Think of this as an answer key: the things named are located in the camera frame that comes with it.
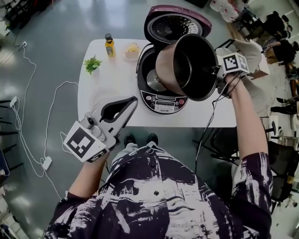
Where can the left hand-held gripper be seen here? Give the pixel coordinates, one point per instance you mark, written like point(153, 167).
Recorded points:
point(81, 142)

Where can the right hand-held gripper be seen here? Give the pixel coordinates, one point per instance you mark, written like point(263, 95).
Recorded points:
point(233, 65)

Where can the dark metal pot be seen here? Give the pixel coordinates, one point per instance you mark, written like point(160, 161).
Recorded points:
point(194, 67)

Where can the maroon rice cooker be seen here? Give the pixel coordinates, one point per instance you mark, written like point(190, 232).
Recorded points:
point(163, 102)

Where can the person's right forearm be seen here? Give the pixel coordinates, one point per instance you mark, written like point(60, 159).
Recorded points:
point(250, 121)

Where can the person's left forearm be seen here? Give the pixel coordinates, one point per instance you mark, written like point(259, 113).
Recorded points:
point(88, 177)

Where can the black shoe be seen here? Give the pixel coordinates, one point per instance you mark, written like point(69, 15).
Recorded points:
point(130, 139)
point(153, 138)

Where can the white folding table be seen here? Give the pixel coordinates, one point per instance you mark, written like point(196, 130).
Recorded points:
point(116, 77)

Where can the beige shell chair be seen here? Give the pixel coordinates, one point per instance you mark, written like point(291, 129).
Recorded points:
point(252, 53)

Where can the person's grey trousers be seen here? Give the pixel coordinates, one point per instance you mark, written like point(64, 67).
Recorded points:
point(128, 150)

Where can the small green potted plant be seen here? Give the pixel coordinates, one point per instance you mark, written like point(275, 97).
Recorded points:
point(92, 65)

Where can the white red-print bag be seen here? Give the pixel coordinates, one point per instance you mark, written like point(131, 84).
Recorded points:
point(224, 9)

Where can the yellow oil bottle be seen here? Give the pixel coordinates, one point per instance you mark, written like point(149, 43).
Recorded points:
point(110, 47)

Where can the small snack cup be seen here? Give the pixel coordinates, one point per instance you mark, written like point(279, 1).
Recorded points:
point(132, 50)

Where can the black folding chair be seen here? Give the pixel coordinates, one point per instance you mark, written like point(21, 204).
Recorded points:
point(222, 144)

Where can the large white power strip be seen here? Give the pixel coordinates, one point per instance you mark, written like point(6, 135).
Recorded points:
point(47, 163)

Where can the small white power strip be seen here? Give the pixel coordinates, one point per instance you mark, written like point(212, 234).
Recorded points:
point(14, 102)

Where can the person's black white patterned shirt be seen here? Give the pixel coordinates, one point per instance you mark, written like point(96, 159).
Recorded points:
point(151, 205)

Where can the white socket block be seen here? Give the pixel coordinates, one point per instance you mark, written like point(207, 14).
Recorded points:
point(24, 43)

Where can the black office chair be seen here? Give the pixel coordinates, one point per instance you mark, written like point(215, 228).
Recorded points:
point(282, 168)

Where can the blue seat chair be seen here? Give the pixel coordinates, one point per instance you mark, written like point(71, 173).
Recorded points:
point(4, 163)

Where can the black frame chair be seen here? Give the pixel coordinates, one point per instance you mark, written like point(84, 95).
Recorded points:
point(4, 116)

